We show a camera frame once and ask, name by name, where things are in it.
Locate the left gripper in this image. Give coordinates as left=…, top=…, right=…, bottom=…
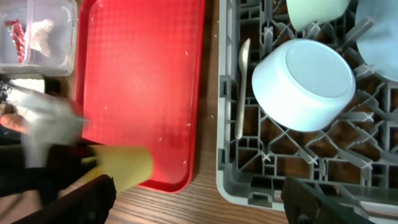
left=1, top=144, right=97, bottom=205

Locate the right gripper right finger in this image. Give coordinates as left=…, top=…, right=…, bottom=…
left=281, top=177, right=372, bottom=224

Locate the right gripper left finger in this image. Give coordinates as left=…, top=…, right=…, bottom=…
left=13, top=174, right=116, bottom=224

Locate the yellow plastic cup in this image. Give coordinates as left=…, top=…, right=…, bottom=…
left=82, top=145, right=154, bottom=193

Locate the orange carrot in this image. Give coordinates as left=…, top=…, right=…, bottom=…
left=1, top=114, right=27, bottom=133

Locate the small light blue bowl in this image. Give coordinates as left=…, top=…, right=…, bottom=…
left=252, top=39, right=356, bottom=132

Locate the white tissue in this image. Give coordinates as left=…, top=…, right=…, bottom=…
left=30, top=19, right=54, bottom=57

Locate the red snack wrapper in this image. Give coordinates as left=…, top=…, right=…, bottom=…
left=5, top=19, right=25, bottom=63

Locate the white plastic spoon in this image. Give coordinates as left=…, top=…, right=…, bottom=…
left=234, top=39, right=251, bottom=139

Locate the large light blue plate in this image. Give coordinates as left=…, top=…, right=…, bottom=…
left=355, top=0, right=397, bottom=82

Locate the green bowl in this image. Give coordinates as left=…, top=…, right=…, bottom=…
left=286, top=0, right=350, bottom=31

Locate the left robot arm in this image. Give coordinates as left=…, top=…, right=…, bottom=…
left=1, top=86, right=98, bottom=207

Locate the grey dishwasher rack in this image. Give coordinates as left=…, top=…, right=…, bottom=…
left=216, top=0, right=397, bottom=219

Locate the black plastic tray bin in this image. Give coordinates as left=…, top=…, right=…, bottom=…
left=0, top=73, right=62, bottom=147

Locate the red serving tray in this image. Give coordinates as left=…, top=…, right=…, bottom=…
left=75, top=0, right=205, bottom=194

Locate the clear plastic bin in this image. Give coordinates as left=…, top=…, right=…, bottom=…
left=1, top=0, right=78, bottom=76

